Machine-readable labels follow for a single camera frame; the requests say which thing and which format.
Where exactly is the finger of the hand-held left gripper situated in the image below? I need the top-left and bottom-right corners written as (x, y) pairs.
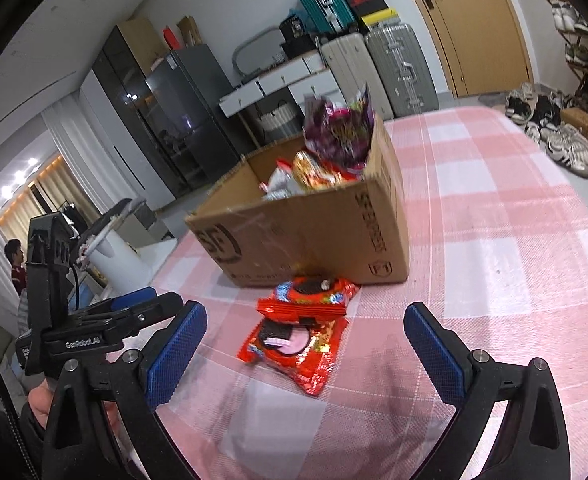
top-left (119, 293), bottom-right (187, 333)
top-left (91, 286), bottom-right (157, 313)

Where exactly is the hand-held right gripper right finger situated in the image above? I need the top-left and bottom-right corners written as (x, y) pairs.
top-left (404, 302), bottom-right (572, 480)

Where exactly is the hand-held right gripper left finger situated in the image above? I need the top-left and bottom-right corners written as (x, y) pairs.
top-left (41, 301), bottom-right (209, 480)

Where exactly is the red cookie packet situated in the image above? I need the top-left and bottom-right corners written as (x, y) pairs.
top-left (238, 316), bottom-right (349, 397)
top-left (259, 276), bottom-right (359, 320)

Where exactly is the brown cardboard box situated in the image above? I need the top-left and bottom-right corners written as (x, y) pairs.
top-left (185, 110), bottom-right (411, 288)

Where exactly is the silver white snack bag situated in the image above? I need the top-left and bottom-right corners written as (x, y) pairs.
top-left (261, 167), bottom-right (305, 201)

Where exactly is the purple snack bag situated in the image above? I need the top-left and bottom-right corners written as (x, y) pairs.
top-left (304, 85), bottom-right (377, 181)

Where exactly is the person's left forearm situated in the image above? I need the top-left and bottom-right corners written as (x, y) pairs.
top-left (0, 395), bottom-right (47, 480)

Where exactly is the person's left hand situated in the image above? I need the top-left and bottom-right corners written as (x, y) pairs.
top-left (26, 377), bottom-right (125, 438)

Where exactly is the white round bin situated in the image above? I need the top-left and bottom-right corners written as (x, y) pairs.
top-left (81, 199), bottom-right (149, 281)

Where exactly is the beige curtain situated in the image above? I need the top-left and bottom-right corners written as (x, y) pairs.
top-left (0, 155), bottom-right (82, 221)

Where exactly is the pink checked tablecloth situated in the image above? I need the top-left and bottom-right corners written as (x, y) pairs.
top-left (149, 105), bottom-right (588, 480)

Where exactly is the white sheer curtain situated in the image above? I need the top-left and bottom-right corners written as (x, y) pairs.
top-left (41, 95), bottom-right (106, 221)

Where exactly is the white tall cabinet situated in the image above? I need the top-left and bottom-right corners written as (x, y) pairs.
top-left (80, 70), bottom-right (175, 211)

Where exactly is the grey refrigerator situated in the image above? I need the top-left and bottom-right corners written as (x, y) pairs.
top-left (145, 44), bottom-right (245, 191)

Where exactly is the black glass cabinet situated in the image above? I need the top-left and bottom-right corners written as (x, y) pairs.
top-left (92, 25), bottom-right (185, 201)

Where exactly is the white woven basket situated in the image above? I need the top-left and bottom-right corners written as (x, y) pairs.
top-left (254, 100), bottom-right (305, 146)

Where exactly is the pile of shoes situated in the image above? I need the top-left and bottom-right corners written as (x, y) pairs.
top-left (504, 82), bottom-right (588, 178)

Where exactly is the white drawer cabinet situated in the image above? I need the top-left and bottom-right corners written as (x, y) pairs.
top-left (219, 50), bottom-right (347, 118)

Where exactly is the large cardboard box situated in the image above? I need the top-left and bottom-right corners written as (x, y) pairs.
top-left (116, 16), bottom-right (167, 61)

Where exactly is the small cardboard box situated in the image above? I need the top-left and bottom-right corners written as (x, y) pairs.
top-left (560, 106), bottom-right (588, 153)

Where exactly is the narrow brown box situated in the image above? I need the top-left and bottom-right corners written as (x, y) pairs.
top-left (176, 14), bottom-right (202, 46)

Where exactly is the grey suitcase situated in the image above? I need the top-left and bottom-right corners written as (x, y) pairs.
top-left (365, 22), bottom-right (439, 118)

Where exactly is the beige suitcase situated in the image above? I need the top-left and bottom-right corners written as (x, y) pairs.
top-left (320, 32), bottom-right (395, 121)

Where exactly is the wooden shoe rack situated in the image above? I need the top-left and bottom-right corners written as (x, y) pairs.
top-left (536, 0), bottom-right (588, 111)

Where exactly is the wooden door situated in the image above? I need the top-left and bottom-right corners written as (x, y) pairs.
top-left (391, 0), bottom-right (533, 98)

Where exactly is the yellow black box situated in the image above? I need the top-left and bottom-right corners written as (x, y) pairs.
top-left (361, 7), bottom-right (399, 28)

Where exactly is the grey oval frame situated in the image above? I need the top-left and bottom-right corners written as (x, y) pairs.
top-left (232, 27), bottom-right (285, 78)

